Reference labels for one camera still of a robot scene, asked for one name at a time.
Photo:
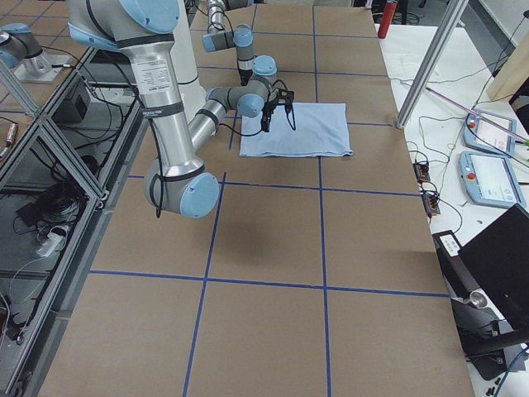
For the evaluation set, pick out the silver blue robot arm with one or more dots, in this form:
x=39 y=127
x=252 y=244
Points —
x=222 y=35
x=143 y=31

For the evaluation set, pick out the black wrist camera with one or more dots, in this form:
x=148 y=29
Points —
x=285 y=99

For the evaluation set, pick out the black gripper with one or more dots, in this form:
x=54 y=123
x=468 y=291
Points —
x=269 y=108

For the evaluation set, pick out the light blue t-shirt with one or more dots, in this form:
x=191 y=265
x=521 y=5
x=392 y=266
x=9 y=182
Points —
x=321 y=130

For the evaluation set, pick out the aluminium frame post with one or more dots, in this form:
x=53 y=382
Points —
x=438 y=43

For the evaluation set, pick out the lower teach pendant tablet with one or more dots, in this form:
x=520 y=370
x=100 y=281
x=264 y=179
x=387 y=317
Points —
x=489 y=180

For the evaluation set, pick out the small electronics board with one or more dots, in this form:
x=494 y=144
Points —
x=421 y=172

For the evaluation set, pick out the teach pendant tablet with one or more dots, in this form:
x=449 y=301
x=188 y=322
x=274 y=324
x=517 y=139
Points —
x=490 y=132
x=489 y=180

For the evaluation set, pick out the aluminium frame rack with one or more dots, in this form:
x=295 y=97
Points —
x=60 y=179

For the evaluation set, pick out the red bottle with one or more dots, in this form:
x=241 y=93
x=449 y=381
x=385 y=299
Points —
x=387 y=17

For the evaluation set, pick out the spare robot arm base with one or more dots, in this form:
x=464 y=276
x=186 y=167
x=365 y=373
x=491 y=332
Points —
x=22 y=53

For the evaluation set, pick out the black monitor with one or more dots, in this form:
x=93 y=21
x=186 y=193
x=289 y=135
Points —
x=488 y=283

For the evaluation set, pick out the upper teach pendant tablet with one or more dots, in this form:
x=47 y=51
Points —
x=490 y=132

